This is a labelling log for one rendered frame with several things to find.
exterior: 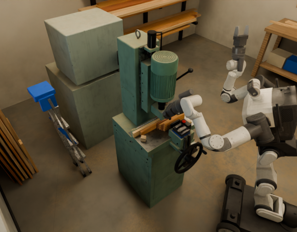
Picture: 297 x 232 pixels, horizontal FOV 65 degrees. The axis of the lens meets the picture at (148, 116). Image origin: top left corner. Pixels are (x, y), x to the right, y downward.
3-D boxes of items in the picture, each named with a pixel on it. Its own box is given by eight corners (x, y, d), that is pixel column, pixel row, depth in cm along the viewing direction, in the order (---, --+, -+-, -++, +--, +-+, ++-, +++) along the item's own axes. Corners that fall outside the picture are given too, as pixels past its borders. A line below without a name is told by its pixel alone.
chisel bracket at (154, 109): (161, 122, 180) (162, 113, 174) (150, 112, 188) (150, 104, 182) (168, 118, 183) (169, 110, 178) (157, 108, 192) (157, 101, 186)
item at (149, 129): (141, 136, 180) (141, 132, 178) (139, 134, 182) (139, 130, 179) (197, 105, 209) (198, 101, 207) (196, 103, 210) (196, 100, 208)
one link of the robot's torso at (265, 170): (276, 177, 193) (282, 136, 166) (276, 196, 181) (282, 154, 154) (255, 174, 200) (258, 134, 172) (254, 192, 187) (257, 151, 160)
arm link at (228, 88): (230, 72, 179) (223, 91, 193) (224, 77, 173) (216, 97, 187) (243, 78, 174) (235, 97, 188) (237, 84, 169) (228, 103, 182)
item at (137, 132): (134, 138, 179) (133, 133, 176) (132, 136, 180) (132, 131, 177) (189, 107, 207) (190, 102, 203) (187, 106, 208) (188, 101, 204)
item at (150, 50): (150, 60, 157) (150, 35, 146) (142, 55, 162) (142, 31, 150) (159, 56, 161) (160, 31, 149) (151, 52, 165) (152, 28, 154)
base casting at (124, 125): (151, 165, 183) (151, 159, 177) (112, 124, 216) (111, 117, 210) (191, 140, 204) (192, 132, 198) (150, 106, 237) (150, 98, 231)
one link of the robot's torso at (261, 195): (272, 200, 214) (277, 166, 186) (271, 221, 200) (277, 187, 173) (253, 197, 221) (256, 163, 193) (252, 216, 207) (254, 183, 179)
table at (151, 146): (155, 166, 167) (156, 161, 163) (131, 141, 185) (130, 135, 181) (212, 129, 195) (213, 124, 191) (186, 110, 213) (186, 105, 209)
